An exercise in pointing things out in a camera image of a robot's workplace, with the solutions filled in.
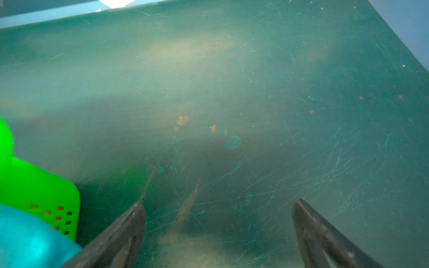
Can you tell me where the teal printed t-shirt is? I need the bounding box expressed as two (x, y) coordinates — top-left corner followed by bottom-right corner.
(1, 204), (82, 268)

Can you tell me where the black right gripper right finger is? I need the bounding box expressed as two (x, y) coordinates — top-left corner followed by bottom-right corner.
(292, 199), (383, 268)

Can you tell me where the green plastic laundry basket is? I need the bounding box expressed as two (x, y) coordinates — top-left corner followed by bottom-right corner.
(1, 119), (80, 242)

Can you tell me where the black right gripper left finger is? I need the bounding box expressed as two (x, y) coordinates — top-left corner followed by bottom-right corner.
(62, 200), (146, 268)

